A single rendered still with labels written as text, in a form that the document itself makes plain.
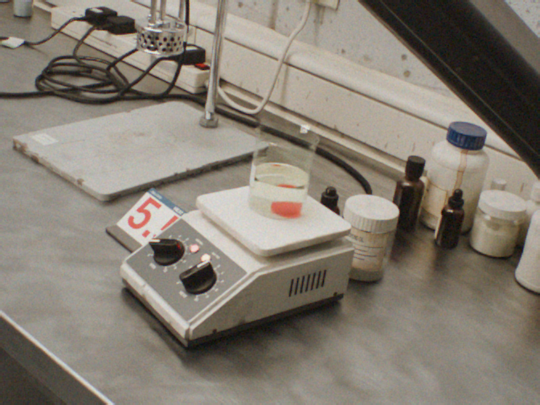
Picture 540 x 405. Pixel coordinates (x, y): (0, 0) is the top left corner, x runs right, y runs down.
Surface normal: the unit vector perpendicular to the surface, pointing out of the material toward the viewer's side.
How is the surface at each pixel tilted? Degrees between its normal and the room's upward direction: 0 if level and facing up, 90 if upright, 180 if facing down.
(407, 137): 90
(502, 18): 46
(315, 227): 0
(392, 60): 90
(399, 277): 0
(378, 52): 90
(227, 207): 0
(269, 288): 90
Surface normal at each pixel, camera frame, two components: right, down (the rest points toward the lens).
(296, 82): -0.67, 0.24
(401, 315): 0.14, -0.89
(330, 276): 0.60, 0.43
